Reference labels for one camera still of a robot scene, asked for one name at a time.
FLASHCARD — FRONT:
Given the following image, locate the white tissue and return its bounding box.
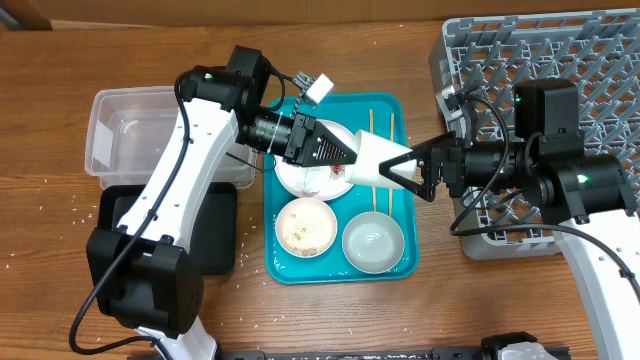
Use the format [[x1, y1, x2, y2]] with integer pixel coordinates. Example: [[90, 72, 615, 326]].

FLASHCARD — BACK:
[[296, 167, 331, 196]]

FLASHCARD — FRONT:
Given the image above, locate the white paper cup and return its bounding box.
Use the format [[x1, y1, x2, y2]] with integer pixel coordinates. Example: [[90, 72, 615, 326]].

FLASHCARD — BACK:
[[344, 130, 411, 189]]

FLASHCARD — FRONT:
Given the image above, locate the wooden chopstick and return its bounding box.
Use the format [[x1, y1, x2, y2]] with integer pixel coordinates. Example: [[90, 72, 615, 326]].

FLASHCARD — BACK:
[[369, 109, 377, 212], [388, 113, 395, 217]]

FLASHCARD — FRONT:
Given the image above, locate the small pink bowl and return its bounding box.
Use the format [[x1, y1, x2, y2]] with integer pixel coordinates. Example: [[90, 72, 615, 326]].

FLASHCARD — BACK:
[[275, 197, 338, 258]]

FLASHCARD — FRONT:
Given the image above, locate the red snack wrapper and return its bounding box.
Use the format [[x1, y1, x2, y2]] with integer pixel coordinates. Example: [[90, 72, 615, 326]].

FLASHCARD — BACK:
[[332, 165, 345, 176]]

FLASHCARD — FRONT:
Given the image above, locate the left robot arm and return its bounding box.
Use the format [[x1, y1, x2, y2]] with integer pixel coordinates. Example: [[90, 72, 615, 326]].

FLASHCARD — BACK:
[[86, 46, 356, 359]]

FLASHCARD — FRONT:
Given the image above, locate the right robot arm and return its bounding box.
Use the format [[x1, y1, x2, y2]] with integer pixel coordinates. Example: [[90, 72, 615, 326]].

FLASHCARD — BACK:
[[379, 78, 639, 359]]

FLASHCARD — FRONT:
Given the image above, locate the grey dishwasher rack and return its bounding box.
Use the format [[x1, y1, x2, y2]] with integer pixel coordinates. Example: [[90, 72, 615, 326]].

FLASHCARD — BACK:
[[411, 9, 639, 266]]

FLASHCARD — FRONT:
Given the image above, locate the large white plate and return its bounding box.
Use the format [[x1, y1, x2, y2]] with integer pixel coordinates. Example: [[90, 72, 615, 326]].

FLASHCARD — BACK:
[[273, 118, 357, 203]]

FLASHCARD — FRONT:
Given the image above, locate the teal plastic tray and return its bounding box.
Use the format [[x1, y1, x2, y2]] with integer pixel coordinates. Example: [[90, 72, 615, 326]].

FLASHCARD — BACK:
[[264, 93, 420, 285]]

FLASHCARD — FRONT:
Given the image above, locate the grey bowl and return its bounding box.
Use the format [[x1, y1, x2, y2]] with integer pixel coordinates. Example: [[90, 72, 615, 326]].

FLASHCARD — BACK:
[[342, 212, 405, 274]]

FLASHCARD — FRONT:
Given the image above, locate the black tray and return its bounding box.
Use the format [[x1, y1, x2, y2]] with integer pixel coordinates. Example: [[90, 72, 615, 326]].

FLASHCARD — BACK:
[[97, 182, 237, 276]]

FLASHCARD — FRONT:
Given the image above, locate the clear plastic bin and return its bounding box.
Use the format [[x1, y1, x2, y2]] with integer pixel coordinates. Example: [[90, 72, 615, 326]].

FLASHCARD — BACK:
[[84, 85, 258, 191]]

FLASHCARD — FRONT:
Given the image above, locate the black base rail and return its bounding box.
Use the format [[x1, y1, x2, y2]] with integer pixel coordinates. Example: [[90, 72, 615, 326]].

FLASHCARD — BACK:
[[220, 332, 572, 360]]

